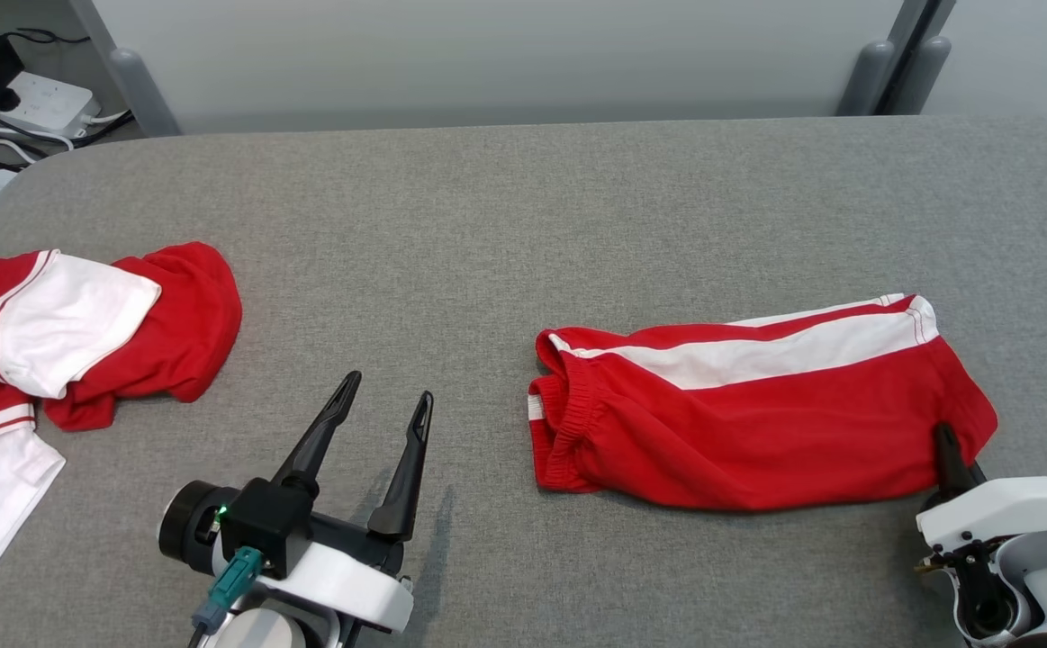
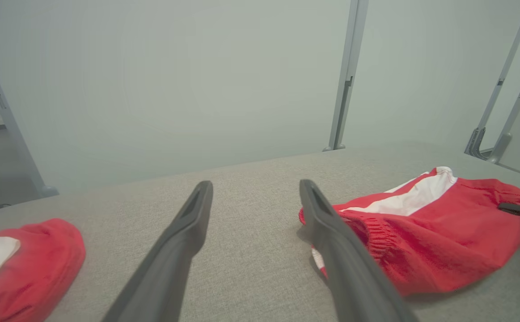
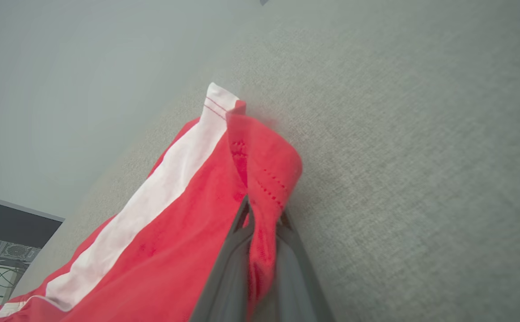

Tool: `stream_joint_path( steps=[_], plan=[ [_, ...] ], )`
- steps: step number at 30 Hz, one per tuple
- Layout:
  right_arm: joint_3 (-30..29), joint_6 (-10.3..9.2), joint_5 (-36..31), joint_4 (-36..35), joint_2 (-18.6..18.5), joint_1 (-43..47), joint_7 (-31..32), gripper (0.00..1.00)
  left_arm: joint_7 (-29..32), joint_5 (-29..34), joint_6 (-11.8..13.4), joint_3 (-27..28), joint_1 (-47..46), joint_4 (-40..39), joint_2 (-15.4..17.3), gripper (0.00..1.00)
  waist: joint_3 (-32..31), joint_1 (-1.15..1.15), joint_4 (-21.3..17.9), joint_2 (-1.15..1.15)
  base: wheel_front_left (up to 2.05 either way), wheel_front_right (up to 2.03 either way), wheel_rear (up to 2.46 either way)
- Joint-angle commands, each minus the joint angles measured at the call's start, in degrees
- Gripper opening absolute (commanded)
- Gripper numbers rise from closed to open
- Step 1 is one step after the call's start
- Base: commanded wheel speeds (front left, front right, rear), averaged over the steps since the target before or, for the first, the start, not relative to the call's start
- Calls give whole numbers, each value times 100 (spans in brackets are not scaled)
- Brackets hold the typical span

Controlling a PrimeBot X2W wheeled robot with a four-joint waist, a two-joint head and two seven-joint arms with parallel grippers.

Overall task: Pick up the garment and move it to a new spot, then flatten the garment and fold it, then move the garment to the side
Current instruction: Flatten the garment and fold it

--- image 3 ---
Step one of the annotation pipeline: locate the grey computer case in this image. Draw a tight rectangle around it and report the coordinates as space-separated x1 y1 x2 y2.
0 240 41 263

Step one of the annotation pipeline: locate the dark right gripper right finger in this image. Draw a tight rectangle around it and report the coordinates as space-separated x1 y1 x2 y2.
253 209 336 322

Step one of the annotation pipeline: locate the red jersey with navy lettering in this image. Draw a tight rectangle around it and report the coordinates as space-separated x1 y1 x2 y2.
0 82 304 322

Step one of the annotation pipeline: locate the grey fabric upholstered surface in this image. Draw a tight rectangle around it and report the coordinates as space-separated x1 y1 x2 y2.
9 0 520 322

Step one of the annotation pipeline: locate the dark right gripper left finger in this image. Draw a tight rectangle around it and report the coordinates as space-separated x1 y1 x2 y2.
189 196 256 322

